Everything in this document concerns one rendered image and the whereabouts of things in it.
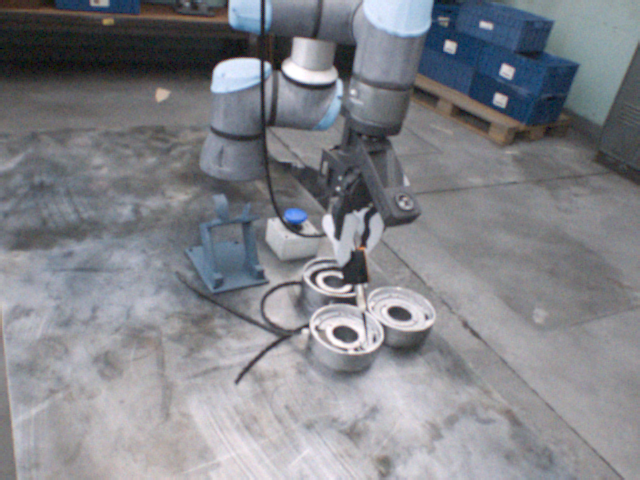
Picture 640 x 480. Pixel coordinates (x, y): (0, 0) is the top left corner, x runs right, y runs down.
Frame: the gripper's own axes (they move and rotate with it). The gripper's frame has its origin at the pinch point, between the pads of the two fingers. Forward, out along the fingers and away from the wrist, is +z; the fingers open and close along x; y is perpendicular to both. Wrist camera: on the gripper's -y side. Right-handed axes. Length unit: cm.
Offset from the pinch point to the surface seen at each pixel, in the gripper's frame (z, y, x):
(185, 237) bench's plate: 13.2, 31.3, 12.9
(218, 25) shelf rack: 49, 336, -118
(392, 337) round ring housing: 11.0, -6.0, -5.3
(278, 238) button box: 9.8, 21.5, -0.3
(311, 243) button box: 10.3, 19.1, -5.7
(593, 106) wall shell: 71, 214, -386
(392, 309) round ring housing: 11.1, -0.5, -9.4
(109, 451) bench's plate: 13.3, -8.3, 35.3
